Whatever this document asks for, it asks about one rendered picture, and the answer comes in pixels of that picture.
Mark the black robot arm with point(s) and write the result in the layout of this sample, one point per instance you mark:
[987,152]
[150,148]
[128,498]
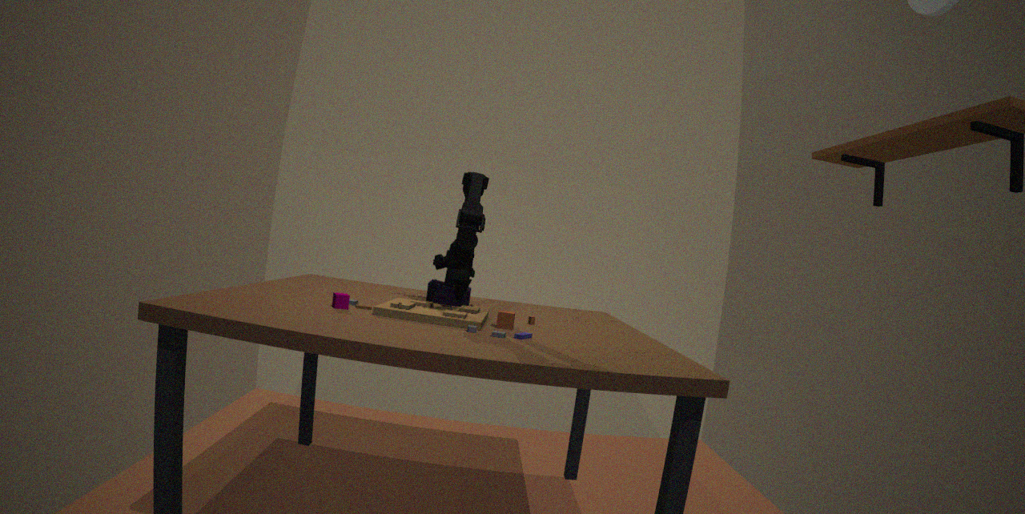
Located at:
[470,218]

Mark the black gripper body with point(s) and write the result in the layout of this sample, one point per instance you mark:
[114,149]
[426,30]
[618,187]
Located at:
[462,269]

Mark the tan puzzle board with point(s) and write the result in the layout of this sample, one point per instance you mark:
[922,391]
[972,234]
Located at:
[433,313]

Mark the magenta cube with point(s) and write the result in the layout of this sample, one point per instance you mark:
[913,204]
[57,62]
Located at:
[340,301]

